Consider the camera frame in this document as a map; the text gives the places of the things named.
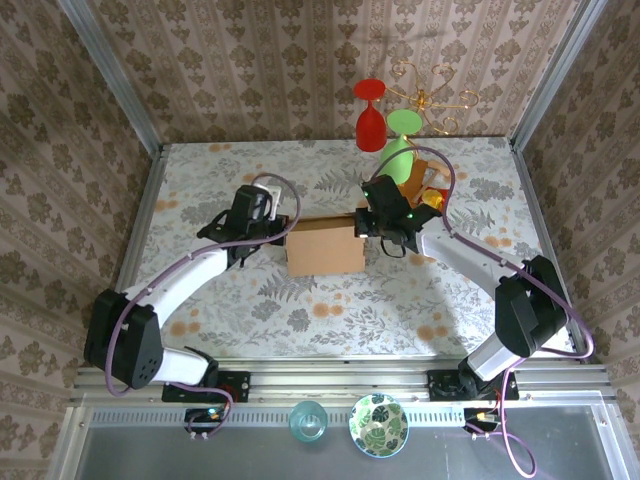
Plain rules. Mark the brown cardboard box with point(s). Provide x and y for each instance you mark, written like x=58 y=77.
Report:
x=325 y=250

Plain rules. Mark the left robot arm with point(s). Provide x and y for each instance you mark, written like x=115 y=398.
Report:
x=180 y=280

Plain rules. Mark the orange yellow plastic goblet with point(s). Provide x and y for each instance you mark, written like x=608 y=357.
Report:
x=433 y=198

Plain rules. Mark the brown wooden stand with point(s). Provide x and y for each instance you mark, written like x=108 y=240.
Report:
x=417 y=180

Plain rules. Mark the green plastic wine glass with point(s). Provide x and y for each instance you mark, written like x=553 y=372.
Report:
x=397 y=160

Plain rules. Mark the red plastic wine glass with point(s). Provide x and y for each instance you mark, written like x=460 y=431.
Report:
x=371 y=130

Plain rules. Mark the teal glass cup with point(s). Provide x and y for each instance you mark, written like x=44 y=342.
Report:
x=307 y=421

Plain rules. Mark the small black controller board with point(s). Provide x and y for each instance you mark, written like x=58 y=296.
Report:
x=205 y=417
x=482 y=417

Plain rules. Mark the leaf pattern bowl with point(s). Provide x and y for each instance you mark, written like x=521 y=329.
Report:
x=378 y=425

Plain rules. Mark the grey metal shelf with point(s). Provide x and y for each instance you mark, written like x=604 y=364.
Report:
x=250 y=460

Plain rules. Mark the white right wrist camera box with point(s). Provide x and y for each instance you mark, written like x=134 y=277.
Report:
x=362 y=232

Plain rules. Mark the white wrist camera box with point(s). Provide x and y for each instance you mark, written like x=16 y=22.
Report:
x=268 y=202
x=362 y=232

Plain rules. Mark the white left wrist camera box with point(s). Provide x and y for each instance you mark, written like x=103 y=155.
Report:
x=268 y=202

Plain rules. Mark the aluminium table side rail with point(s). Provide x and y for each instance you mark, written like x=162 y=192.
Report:
x=537 y=210
x=142 y=225

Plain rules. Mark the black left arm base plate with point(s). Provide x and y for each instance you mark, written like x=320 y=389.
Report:
x=235 y=386

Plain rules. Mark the aluminium front mounting rail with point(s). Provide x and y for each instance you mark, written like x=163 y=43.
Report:
x=340 y=380

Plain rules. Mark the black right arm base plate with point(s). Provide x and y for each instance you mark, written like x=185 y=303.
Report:
x=442 y=387

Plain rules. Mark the aluminium frame post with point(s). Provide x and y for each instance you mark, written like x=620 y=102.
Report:
x=555 y=70
x=115 y=80

